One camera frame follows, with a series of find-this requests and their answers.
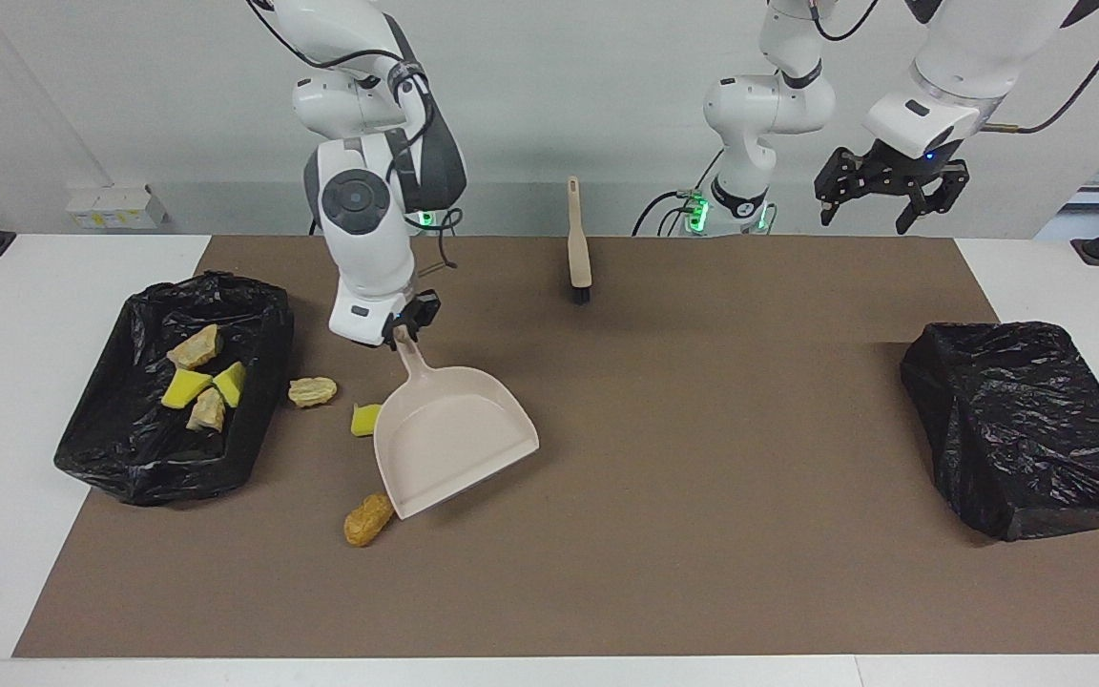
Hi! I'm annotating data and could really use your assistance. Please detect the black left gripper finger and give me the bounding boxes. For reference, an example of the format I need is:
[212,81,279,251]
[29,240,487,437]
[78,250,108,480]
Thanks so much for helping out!
[815,146,873,227]
[896,164,970,236]

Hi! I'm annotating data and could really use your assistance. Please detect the pale bread piece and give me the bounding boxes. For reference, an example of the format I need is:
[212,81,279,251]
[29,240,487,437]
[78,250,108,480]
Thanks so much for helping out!
[287,376,339,409]

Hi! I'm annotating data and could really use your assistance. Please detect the beige plastic dustpan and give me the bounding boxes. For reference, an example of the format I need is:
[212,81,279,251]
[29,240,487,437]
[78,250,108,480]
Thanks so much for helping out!
[373,324,541,521]

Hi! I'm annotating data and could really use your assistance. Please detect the beige hand brush black bristles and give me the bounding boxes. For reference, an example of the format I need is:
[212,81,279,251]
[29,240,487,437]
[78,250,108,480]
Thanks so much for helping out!
[566,176,594,306]

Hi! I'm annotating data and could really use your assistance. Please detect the small yellow sponge piece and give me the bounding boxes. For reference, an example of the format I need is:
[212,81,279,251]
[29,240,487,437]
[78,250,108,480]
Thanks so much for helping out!
[213,360,248,409]

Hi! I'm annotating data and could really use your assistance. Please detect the brown bread roll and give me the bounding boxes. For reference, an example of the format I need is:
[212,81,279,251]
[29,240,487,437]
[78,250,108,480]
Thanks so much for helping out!
[342,492,397,548]

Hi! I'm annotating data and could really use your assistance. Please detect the ridged tan bread chunk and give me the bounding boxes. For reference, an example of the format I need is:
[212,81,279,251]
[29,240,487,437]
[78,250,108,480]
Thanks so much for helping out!
[166,323,224,371]

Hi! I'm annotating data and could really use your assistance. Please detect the greyish bread chunk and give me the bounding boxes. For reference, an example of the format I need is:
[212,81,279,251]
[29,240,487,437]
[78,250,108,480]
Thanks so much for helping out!
[186,386,228,433]

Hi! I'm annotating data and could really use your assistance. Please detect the wedge yellow sponge piece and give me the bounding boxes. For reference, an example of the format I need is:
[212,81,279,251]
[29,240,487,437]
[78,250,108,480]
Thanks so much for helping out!
[160,369,215,410]

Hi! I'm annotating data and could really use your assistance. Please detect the bin with black plastic bag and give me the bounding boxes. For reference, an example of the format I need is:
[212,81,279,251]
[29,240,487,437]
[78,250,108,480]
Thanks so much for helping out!
[900,321,1099,543]
[53,271,296,508]

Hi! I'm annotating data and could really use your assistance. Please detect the white power socket boxes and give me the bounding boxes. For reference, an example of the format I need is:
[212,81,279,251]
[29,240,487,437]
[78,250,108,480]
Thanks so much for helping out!
[66,184,169,230]

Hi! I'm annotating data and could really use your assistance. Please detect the brown table mat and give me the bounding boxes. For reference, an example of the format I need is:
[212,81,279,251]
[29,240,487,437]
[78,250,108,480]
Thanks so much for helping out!
[12,236,1099,659]

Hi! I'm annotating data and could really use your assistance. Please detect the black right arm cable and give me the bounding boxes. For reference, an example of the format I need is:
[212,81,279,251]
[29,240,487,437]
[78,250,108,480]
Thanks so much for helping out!
[246,0,463,273]

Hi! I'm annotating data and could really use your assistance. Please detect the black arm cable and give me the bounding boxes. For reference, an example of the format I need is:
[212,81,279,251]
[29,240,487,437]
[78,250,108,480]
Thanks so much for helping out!
[246,0,463,273]
[815,0,1099,135]

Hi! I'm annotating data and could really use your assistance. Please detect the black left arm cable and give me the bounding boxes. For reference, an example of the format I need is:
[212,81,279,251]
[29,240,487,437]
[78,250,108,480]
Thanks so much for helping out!
[815,0,1099,135]

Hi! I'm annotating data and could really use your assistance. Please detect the black base power cable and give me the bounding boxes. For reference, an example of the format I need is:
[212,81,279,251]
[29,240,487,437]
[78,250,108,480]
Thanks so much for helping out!
[632,151,724,237]

